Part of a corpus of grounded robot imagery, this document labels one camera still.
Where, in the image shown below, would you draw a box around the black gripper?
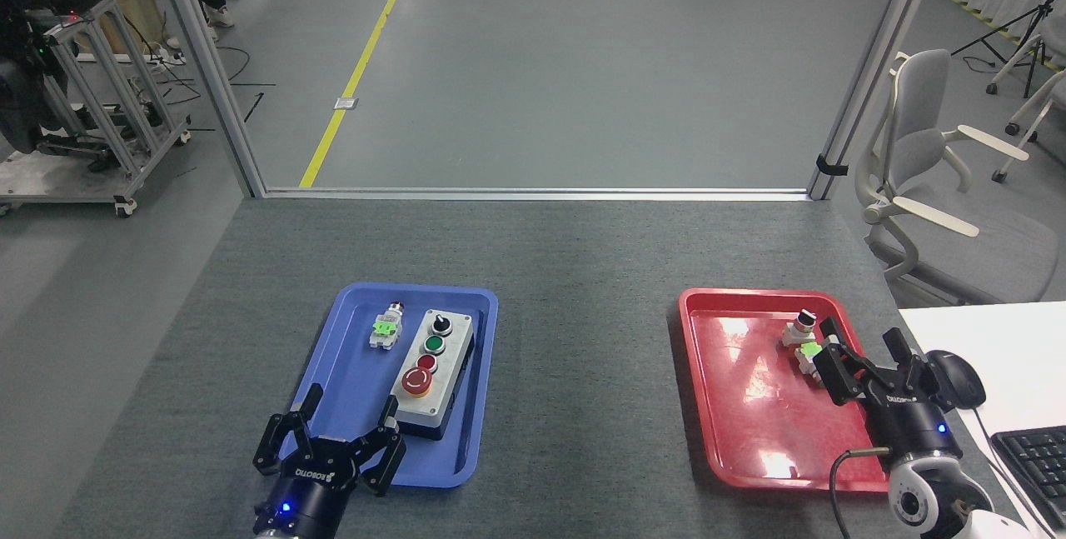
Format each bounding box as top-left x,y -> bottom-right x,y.
813,317 -> 959,461
253,383 -> 407,539

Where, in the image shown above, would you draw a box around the grey three-button control box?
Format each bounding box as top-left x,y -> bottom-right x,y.
387,309 -> 477,442

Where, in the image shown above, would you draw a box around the blue plastic tray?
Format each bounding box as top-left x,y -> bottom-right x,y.
272,282 -> 500,490

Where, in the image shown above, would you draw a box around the black computer mouse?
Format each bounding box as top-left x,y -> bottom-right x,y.
927,350 -> 987,409

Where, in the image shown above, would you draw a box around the red plastic tray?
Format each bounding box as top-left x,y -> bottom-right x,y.
668,287 -> 917,494

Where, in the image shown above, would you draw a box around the white desk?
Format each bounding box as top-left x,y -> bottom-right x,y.
898,301 -> 1066,539

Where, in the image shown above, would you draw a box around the black keyboard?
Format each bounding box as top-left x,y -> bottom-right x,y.
991,425 -> 1066,532

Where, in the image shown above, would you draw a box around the grey office chair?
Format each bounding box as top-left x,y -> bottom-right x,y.
985,31 -> 1066,183
855,48 -> 1066,307

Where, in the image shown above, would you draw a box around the black tripod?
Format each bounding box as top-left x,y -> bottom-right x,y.
951,0 -> 1066,98

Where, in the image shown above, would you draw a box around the black machine on cart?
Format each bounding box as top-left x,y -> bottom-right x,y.
0,0 -> 84,157

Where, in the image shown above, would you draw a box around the green-headed push button switch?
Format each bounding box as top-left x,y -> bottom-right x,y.
795,343 -> 827,386

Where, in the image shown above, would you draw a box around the black selector switch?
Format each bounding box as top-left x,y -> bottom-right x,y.
780,310 -> 821,350

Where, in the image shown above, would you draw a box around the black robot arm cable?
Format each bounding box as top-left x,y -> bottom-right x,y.
829,446 -> 892,539

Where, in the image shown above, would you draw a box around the red-headed push button switch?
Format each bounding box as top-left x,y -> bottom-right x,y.
369,301 -> 406,352

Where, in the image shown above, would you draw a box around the thin black mouse cable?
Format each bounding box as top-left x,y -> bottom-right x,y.
970,406 -> 1059,539

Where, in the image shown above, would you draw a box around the silver aluminium post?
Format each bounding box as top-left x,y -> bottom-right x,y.
146,0 -> 267,198
806,0 -> 946,201

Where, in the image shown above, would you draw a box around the silver aluminium rail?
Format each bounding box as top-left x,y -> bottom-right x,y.
254,187 -> 821,202

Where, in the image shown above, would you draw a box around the black floor cables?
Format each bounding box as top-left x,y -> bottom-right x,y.
158,43 -> 276,123

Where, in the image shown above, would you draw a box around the aluminium frame cart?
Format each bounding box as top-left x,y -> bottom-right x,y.
0,0 -> 192,217

